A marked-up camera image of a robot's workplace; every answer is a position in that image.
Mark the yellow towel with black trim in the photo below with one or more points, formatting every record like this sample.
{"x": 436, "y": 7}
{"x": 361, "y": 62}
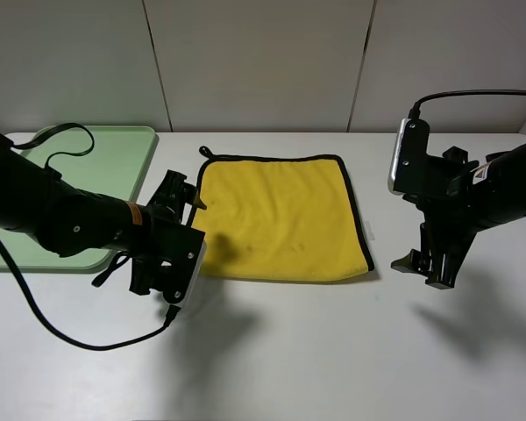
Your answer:
{"x": 292, "y": 220}

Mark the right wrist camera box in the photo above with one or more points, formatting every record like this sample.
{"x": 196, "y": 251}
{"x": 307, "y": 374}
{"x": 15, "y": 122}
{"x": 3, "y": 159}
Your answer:
{"x": 409, "y": 159}

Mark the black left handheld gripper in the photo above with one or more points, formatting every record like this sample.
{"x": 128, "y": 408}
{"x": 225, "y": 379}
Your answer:
{"x": 66, "y": 221}

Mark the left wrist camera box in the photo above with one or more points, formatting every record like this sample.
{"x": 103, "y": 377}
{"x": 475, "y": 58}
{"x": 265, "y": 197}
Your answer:
{"x": 188, "y": 267}

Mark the light green plastic tray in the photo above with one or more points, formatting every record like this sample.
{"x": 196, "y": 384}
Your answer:
{"x": 116, "y": 167}

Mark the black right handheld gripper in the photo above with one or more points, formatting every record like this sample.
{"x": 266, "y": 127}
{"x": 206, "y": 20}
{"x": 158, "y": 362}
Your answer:
{"x": 459, "y": 200}

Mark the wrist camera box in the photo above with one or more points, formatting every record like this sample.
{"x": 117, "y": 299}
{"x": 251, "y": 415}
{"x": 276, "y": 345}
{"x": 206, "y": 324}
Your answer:
{"x": 409, "y": 159}
{"x": 188, "y": 267}

